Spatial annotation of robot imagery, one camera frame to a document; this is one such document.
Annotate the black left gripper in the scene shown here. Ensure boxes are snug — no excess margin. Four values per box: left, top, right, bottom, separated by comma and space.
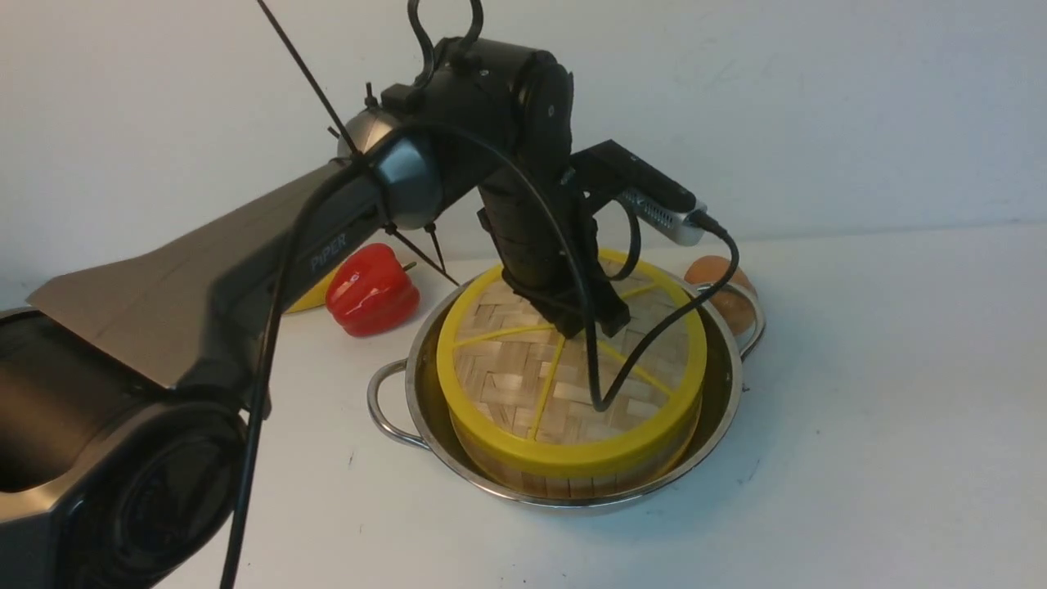
478, 168, 631, 339

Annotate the woven bamboo steamer lid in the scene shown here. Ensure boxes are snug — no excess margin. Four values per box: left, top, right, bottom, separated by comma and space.
435, 265, 709, 485

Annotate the bamboo steamer basket yellow rim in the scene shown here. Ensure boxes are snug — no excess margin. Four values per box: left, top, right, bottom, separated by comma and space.
446, 378, 703, 499

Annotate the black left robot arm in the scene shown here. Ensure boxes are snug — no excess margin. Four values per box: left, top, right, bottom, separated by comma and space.
29, 1, 629, 588

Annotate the stainless steel pot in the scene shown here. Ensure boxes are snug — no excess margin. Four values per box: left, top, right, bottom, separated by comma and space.
367, 279, 766, 512

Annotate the red bell pepper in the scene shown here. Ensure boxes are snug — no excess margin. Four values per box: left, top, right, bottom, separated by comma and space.
325, 243, 421, 338

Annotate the brown onion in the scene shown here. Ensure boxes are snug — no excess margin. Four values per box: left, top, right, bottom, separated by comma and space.
685, 255, 757, 336

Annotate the yellow banana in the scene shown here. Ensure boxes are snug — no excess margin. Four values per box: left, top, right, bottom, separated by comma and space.
283, 271, 337, 315

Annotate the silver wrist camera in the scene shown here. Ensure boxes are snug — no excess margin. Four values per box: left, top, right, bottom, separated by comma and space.
571, 139, 707, 247

